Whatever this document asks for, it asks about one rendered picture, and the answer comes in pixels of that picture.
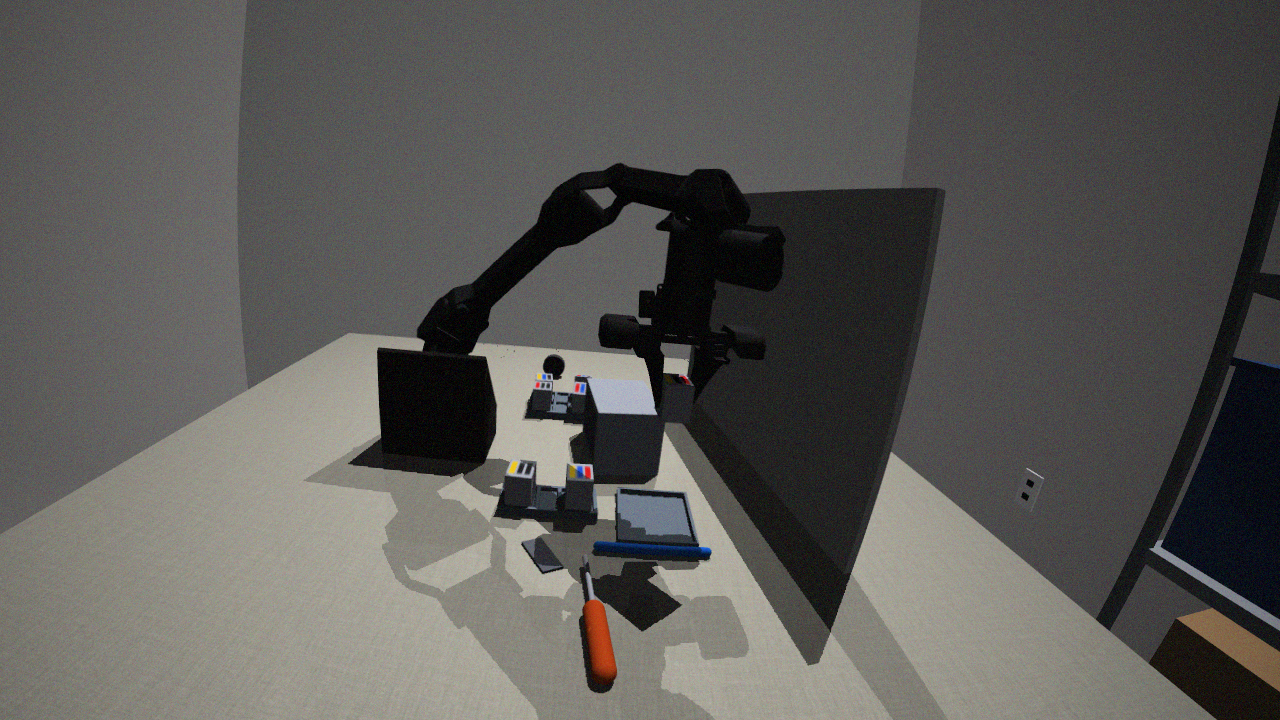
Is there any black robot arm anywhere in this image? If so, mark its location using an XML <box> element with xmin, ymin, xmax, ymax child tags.
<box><xmin>417</xmin><ymin>163</ymin><xmax>786</xmax><ymax>355</ymax></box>

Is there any blue cylindrical rod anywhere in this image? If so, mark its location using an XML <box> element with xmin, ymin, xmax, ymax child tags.
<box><xmin>593</xmin><ymin>541</ymin><xmax>712</xmax><ymax>557</ymax></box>

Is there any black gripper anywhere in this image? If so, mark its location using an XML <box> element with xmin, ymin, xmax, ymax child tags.
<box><xmin>598</xmin><ymin>272</ymin><xmax>765</xmax><ymax>407</ymax></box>

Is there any orange-handled screwdriver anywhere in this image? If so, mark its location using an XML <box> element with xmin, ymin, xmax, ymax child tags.
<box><xmin>582</xmin><ymin>553</ymin><xmax>617</xmax><ymax>685</ymax></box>

